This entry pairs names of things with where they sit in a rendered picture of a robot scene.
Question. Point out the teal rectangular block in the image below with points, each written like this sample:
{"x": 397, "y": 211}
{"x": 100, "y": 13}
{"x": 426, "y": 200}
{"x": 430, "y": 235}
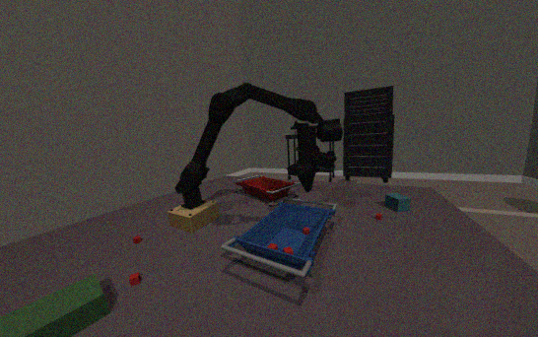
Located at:
{"x": 397, "y": 202}

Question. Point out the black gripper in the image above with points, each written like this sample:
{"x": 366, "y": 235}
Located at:
{"x": 303, "y": 169}

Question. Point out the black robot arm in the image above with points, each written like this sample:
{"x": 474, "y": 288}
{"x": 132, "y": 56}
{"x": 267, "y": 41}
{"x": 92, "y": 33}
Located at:
{"x": 222, "y": 106}

